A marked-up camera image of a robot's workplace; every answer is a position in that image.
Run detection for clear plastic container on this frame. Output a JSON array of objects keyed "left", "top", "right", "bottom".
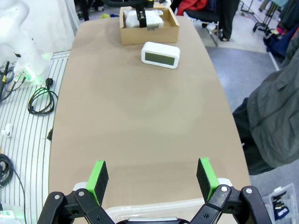
[{"left": 104, "top": 197, "right": 207, "bottom": 224}]

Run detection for open brown cardboard box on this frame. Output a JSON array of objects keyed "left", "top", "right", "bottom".
[{"left": 119, "top": 6, "right": 180, "bottom": 45}]

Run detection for white control box green light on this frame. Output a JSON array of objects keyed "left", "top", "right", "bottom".
[{"left": 0, "top": 202, "right": 17, "bottom": 224}]

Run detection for white digital clock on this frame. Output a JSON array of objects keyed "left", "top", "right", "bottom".
[{"left": 141, "top": 41, "right": 181, "bottom": 70}]

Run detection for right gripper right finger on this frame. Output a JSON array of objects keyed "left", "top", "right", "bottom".
[{"left": 190, "top": 158, "right": 273, "bottom": 224}]

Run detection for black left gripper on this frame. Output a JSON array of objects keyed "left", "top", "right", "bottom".
[{"left": 132, "top": 1, "right": 156, "bottom": 31}]

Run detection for black office chair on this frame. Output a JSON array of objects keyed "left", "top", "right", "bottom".
[{"left": 184, "top": 9, "right": 221, "bottom": 47}]

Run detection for person in gray jacket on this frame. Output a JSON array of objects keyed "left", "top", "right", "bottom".
[{"left": 232, "top": 37, "right": 299, "bottom": 176}]

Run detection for white slotted base platform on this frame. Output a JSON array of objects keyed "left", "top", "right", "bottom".
[{"left": 0, "top": 50, "right": 71, "bottom": 224}]

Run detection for clear tool organizer box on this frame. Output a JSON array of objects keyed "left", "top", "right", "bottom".
[{"left": 261, "top": 183, "right": 297, "bottom": 222}]

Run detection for black clothes rack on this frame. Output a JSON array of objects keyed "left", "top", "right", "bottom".
[{"left": 240, "top": 0, "right": 278, "bottom": 35}]

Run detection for person in black trousers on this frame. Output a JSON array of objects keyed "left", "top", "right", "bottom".
[{"left": 217, "top": 0, "right": 241, "bottom": 42}]

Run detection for small white clip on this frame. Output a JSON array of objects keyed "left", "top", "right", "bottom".
[{"left": 0, "top": 123, "right": 14, "bottom": 138}]

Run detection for black plug cables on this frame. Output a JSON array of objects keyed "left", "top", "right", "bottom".
[{"left": 0, "top": 61, "right": 28, "bottom": 102}]

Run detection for coiled black power cable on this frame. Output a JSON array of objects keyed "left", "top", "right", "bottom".
[{"left": 27, "top": 78, "right": 59, "bottom": 115}]

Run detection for black cable bundle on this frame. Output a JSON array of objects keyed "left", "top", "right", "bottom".
[{"left": 0, "top": 153, "right": 27, "bottom": 224}]

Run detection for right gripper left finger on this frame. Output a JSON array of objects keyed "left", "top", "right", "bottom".
[{"left": 37, "top": 160, "right": 117, "bottom": 224}]

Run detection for short bubble-wrapped clock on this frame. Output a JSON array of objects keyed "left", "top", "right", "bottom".
[{"left": 123, "top": 10, "right": 164, "bottom": 30}]

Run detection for red jacket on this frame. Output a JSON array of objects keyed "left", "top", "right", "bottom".
[{"left": 176, "top": 0, "right": 209, "bottom": 16}]

